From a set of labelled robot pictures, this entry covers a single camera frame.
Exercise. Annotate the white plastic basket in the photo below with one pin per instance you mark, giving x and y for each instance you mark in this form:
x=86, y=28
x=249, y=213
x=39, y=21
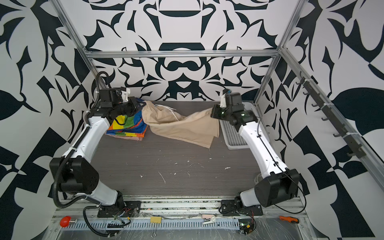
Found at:
x=233, y=139

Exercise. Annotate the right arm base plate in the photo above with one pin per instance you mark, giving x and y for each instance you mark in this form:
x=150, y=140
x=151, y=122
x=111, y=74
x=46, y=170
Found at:
x=235, y=208

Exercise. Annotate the pink shorts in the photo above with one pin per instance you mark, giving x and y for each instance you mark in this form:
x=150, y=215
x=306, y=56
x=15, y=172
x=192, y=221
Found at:
x=128, y=136

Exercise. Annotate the orange handled tool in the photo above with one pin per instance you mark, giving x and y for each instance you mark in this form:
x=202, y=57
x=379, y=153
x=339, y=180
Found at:
x=289, y=219

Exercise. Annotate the beige shorts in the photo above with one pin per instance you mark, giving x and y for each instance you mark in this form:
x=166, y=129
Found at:
x=198, y=128

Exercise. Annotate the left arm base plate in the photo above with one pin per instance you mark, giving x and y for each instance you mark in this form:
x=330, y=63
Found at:
x=127, y=209

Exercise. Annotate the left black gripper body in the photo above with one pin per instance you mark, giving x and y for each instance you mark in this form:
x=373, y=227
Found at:
x=129, y=107

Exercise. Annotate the small green circuit board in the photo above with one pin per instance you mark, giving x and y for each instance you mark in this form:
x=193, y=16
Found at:
x=246, y=226

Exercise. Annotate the white slotted cable duct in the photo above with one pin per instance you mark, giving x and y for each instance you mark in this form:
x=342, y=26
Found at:
x=169, y=224

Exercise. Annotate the multicolour shorts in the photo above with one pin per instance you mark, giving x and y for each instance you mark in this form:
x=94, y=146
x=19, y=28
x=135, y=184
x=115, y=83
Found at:
x=125, y=124

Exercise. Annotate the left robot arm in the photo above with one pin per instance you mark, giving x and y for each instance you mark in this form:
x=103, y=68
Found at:
x=74, y=177

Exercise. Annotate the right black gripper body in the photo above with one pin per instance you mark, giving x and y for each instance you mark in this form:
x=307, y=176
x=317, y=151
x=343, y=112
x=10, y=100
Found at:
x=223, y=113

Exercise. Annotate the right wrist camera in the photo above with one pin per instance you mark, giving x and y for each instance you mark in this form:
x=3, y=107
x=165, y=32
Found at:
x=229, y=98

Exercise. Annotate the red emergency stop button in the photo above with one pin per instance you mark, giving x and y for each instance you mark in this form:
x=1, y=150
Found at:
x=67, y=221

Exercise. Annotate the yellow tag clip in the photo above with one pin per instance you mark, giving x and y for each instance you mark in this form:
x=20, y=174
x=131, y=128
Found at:
x=156, y=220

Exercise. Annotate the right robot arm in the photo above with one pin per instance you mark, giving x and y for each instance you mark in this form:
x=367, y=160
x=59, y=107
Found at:
x=278, y=183

